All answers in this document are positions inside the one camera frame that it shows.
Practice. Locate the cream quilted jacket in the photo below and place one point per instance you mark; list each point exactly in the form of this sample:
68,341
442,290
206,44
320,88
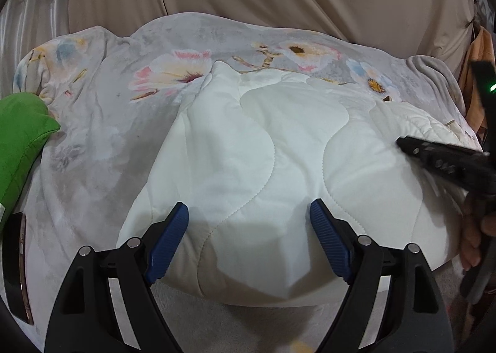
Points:
251,151

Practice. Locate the black smartphone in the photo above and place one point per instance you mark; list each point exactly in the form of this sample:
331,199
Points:
14,267

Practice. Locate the green pillow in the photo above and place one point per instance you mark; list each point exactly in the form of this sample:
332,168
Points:
26,125

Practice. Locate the silver satin curtain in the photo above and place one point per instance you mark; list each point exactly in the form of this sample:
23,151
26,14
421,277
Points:
26,24

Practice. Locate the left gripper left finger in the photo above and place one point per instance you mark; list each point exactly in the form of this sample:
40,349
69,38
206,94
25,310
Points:
105,302

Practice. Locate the grey floral fleece blanket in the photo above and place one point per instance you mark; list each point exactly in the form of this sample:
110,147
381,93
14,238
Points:
116,98

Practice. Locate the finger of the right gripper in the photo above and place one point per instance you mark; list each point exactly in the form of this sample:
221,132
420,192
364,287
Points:
431,155

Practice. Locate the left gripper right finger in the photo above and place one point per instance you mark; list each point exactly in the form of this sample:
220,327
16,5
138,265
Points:
414,317

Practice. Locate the person's right hand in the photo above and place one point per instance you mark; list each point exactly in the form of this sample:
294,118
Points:
471,232

